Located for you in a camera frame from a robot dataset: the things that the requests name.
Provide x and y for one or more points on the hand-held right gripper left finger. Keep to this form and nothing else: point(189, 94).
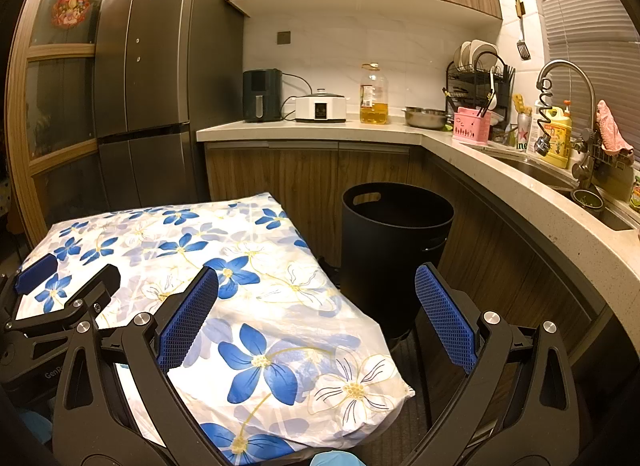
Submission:
point(187, 321)

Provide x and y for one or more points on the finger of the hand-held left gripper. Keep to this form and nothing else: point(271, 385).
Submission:
point(35, 270)
point(97, 288)

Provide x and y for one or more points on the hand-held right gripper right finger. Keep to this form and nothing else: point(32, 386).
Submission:
point(445, 318)

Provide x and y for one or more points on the black trash bin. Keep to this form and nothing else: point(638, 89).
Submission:
point(395, 266)

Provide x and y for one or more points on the blue cloth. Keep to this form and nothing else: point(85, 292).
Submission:
point(337, 459)
point(35, 426)

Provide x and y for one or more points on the blue floral tablecloth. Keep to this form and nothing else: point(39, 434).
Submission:
point(280, 296)

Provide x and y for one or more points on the stone countertop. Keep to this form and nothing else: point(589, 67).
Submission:
point(525, 196)

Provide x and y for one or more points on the metal sink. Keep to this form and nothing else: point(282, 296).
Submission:
point(530, 165)

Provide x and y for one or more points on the wooden glass-panel door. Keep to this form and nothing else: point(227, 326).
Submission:
point(55, 95)

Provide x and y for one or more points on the pink utensil holder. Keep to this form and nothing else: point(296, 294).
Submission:
point(472, 128)

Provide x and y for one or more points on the beer can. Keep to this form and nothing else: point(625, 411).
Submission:
point(524, 133)

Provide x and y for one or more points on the metal bowl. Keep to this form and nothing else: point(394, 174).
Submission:
point(425, 117)

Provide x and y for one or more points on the yellow detergent bottle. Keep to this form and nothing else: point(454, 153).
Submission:
point(560, 140)

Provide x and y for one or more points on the white bottle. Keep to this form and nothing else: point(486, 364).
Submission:
point(536, 118)

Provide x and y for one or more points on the cooking oil bottle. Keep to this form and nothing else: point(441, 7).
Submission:
point(375, 105)

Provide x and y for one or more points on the grey refrigerator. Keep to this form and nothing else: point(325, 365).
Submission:
point(165, 70)

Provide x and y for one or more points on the white ladle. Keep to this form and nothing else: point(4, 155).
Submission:
point(494, 95)

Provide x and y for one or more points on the black air fryer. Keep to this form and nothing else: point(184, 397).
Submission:
point(262, 93)

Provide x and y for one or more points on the white rice cooker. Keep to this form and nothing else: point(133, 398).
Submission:
point(321, 108)

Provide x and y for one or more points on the dark chopsticks bundle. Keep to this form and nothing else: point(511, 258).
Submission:
point(508, 76)

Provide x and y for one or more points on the pink cloth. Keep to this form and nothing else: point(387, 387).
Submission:
point(614, 130)

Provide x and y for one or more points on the white plate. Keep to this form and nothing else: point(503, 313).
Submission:
point(482, 51)
point(465, 55)

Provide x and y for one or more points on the colourful flower sticker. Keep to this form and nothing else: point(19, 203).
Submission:
point(71, 6)

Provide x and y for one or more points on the hanging metal spatula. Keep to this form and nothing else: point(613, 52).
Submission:
point(523, 49)

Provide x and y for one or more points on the metal kitchen faucet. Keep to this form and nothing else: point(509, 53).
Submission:
point(565, 64)

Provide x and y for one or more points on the window blind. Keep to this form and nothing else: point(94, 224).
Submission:
point(590, 20)

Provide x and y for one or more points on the dark wall socket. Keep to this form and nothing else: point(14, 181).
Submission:
point(283, 37)

